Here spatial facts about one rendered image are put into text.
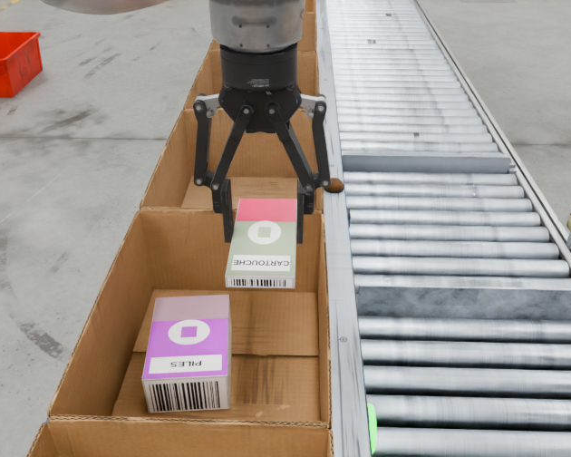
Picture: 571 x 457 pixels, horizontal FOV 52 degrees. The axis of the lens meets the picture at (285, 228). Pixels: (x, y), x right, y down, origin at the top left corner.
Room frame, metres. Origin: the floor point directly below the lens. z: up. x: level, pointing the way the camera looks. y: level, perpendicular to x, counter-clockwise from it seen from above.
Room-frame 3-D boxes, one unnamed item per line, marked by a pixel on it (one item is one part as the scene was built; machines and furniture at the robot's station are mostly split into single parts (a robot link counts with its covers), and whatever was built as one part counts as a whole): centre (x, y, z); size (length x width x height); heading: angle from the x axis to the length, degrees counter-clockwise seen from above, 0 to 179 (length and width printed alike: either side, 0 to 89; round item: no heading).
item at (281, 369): (0.57, 0.09, 0.96); 0.39 x 0.29 x 0.17; 178
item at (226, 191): (0.57, 0.07, 1.17); 0.03 x 0.01 x 0.07; 178
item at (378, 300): (0.86, -0.37, 0.76); 0.46 x 0.01 x 0.09; 88
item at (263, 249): (0.56, 0.02, 1.14); 0.16 x 0.07 x 0.02; 178
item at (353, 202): (1.28, -0.39, 0.72); 0.52 x 0.05 x 0.05; 88
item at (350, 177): (1.41, -0.39, 0.72); 0.52 x 0.05 x 0.05; 88
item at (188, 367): (0.59, 0.13, 0.92); 0.16 x 0.11 x 0.07; 4
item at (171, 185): (0.96, 0.08, 0.96); 0.39 x 0.29 x 0.17; 178
